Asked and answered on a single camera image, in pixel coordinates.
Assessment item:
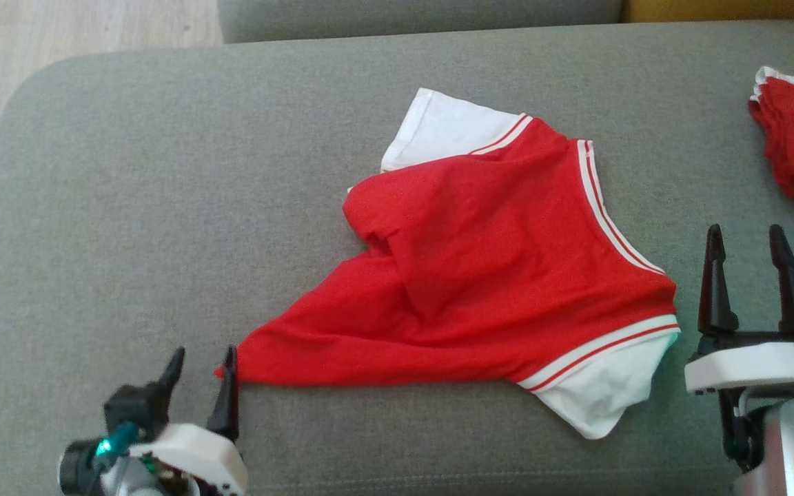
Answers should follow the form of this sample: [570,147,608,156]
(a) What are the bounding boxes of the grey sofa back cushion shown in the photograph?
[216,0,626,45]

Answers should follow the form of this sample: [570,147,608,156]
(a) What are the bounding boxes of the grey sofa seat cushion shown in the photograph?
[0,20,794,496]

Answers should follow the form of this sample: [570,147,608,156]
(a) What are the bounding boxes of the yellow sofa cushion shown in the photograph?
[620,0,794,23]

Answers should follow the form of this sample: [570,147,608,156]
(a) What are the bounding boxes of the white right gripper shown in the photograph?
[684,224,794,470]

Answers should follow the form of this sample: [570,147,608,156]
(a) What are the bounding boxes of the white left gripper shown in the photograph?
[128,344,249,496]

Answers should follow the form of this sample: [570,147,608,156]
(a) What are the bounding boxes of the teal cable connector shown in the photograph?
[93,421,140,460]

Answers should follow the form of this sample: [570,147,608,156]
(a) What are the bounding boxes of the red shirt with white sleeves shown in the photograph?
[214,87,681,441]

